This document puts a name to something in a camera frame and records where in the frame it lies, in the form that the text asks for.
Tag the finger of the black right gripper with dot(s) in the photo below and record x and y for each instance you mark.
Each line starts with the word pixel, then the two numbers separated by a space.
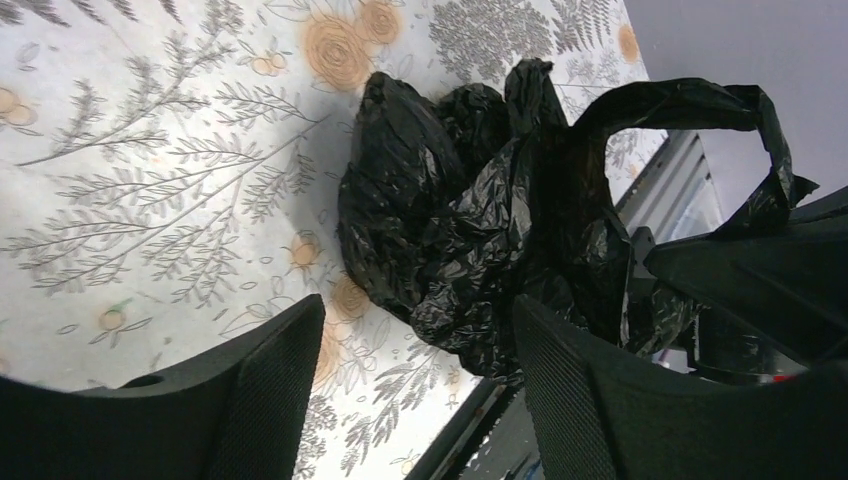
pixel 788 285

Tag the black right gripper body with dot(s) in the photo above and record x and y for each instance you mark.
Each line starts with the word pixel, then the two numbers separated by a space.
pixel 729 344

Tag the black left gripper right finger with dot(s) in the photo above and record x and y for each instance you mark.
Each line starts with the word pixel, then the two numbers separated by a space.
pixel 600 412

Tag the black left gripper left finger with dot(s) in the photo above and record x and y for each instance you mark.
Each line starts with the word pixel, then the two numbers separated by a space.
pixel 235 411

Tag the black trash bag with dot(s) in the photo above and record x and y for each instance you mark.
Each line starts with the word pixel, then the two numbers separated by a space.
pixel 449 210

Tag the floral patterned table mat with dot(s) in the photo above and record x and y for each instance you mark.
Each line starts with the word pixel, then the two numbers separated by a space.
pixel 169 172

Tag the aluminium frame post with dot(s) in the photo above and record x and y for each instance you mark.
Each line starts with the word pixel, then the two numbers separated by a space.
pixel 674 196

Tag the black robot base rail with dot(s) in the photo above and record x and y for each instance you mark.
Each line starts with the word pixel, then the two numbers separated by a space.
pixel 490 437

